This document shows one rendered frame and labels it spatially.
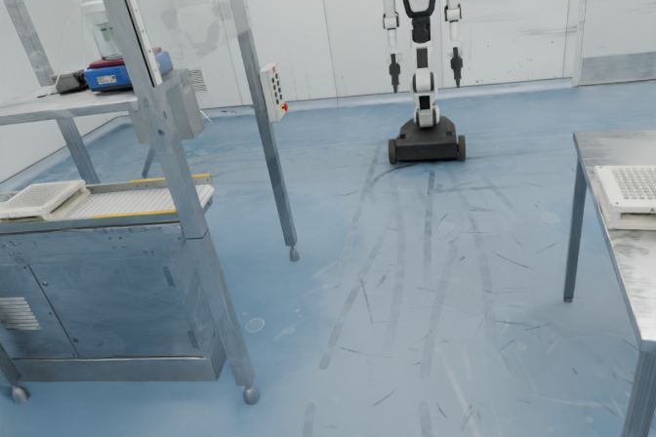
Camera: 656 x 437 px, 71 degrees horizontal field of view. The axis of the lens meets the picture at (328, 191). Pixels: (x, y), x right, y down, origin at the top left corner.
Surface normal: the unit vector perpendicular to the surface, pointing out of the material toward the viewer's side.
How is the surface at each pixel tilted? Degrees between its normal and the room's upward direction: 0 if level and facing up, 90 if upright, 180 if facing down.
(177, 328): 90
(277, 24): 90
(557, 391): 0
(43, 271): 90
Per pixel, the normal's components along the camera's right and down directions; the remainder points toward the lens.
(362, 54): -0.21, 0.48
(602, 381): -0.15, -0.88
